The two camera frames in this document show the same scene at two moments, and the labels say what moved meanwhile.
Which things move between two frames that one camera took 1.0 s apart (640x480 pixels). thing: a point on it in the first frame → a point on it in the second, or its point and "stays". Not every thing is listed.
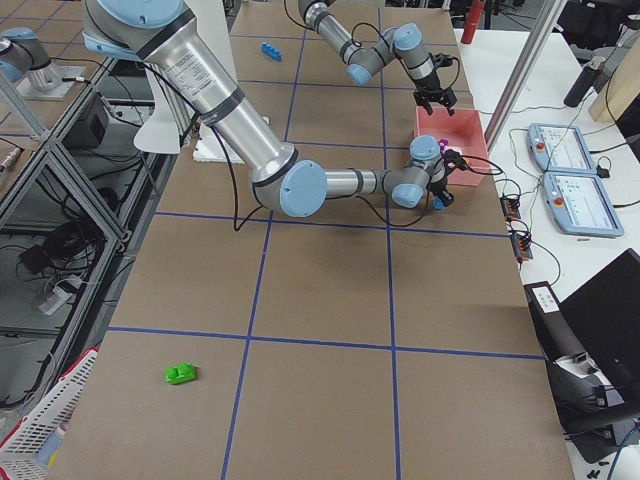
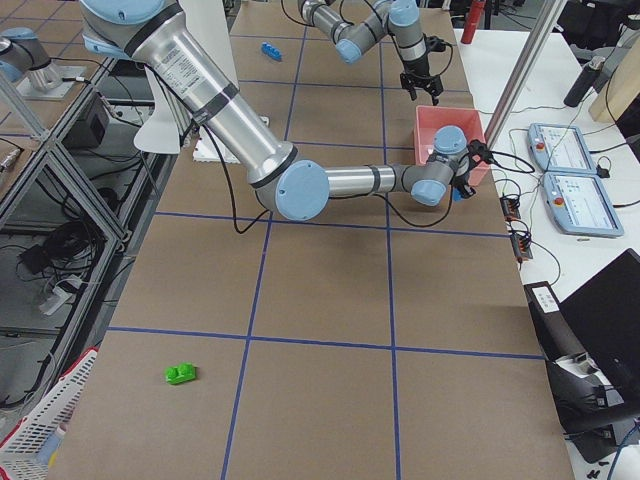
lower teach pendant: x=580 y=206 stays
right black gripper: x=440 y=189 → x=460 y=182
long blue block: x=271 y=51 stays
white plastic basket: x=18 y=454 stays
